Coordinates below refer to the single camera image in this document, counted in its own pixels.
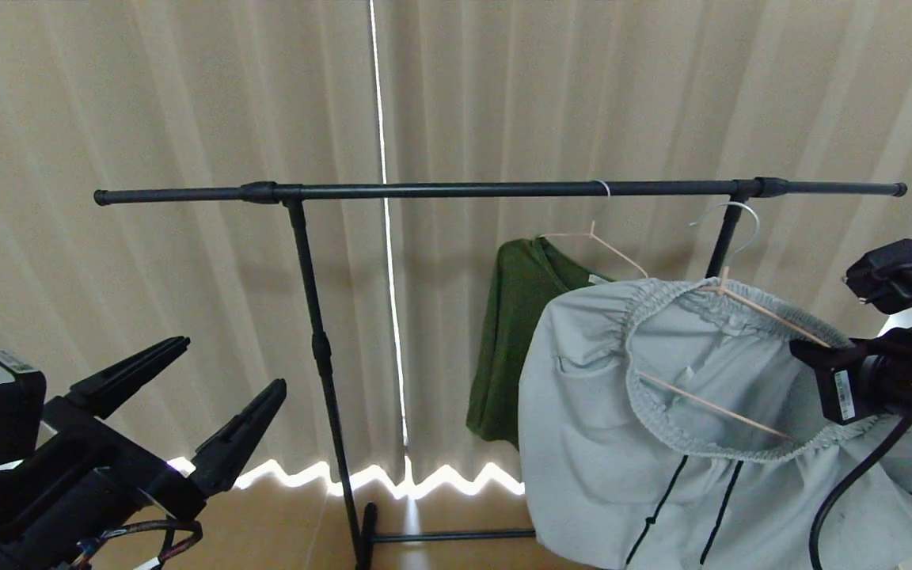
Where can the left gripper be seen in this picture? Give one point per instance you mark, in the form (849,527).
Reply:
(68,483)

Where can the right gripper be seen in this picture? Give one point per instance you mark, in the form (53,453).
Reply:
(868,384)

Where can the pink clothes hanger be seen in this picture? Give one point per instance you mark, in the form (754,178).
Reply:
(741,297)
(622,257)

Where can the pale grey garment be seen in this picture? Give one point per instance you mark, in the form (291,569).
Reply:
(598,443)

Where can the green shirt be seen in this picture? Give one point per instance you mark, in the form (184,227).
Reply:
(515,332)

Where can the black clothes rack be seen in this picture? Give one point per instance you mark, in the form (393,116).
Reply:
(464,190)

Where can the beige curtain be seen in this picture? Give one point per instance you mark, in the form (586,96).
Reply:
(187,119)

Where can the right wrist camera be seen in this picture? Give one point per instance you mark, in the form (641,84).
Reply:
(899,277)

